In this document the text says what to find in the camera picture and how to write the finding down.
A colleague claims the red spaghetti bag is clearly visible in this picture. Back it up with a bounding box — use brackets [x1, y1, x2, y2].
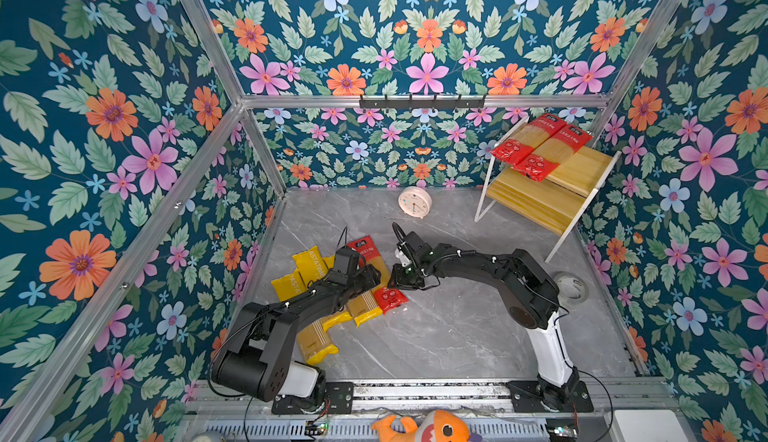
[513, 124, 592, 182]
[347, 235, 408, 326]
[491, 113, 566, 165]

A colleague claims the yellow pasta bag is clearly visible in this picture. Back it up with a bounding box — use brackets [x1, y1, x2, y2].
[271, 269, 307, 302]
[321, 290, 383, 332]
[292, 246, 335, 288]
[297, 320, 339, 366]

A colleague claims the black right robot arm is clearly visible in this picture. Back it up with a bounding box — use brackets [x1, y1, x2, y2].
[389, 222, 578, 389]

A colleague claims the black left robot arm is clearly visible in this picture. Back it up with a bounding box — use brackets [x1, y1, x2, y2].
[209, 246, 381, 409]

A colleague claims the wooden two-tier shelf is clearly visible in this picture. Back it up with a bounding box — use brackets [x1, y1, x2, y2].
[474, 147, 621, 262]

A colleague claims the cream alarm clock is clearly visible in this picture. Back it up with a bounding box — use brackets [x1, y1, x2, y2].
[397, 186, 433, 218]

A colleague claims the orange plush fish toy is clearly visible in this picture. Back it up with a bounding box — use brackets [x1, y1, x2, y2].
[371, 410, 483, 442]

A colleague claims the clear tape roll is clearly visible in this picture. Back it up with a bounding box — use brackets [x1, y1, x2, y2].
[553, 271, 590, 308]

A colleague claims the white box bottom right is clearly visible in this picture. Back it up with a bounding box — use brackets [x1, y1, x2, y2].
[609, 409, 695, 442]

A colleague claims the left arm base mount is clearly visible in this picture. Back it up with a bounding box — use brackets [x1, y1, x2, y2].
[271, 382, 355, 417]

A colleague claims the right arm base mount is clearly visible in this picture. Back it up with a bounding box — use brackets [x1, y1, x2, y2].
[505, 374, 594, 413]

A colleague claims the black wall hook rail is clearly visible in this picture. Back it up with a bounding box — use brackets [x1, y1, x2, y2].
[358, 94, 486, 111]

